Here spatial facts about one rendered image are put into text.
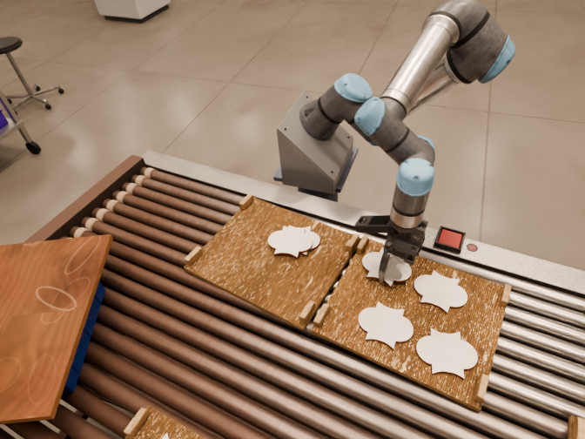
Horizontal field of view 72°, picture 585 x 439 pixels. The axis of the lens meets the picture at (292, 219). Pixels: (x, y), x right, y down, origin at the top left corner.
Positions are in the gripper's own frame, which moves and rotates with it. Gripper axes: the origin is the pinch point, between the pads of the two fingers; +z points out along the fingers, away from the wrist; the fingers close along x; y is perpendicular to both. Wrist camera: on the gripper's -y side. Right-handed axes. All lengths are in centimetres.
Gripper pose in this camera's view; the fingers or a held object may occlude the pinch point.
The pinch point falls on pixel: (386, 266)
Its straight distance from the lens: 115.4
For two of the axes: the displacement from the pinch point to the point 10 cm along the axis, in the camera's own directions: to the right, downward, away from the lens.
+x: 5.0, -6.4, 5.9
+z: 0.4, 6.9, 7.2
